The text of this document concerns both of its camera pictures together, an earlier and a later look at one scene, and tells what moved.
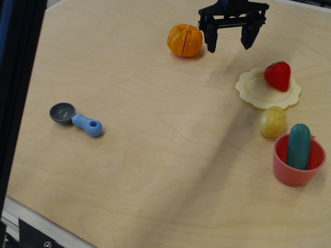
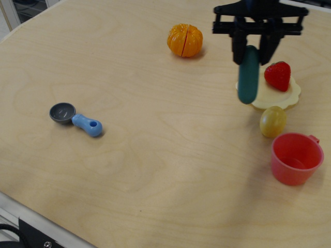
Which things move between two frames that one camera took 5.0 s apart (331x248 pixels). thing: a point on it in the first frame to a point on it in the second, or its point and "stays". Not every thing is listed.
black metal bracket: x=29 y=237 stays
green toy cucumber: x=299 y=146 to x=249 y=76
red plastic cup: x=289 y=175 stays
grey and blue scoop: x=63 y=113 stays
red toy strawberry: x=278 y=74 stays
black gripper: x=250 y=15 to x=272 y=31
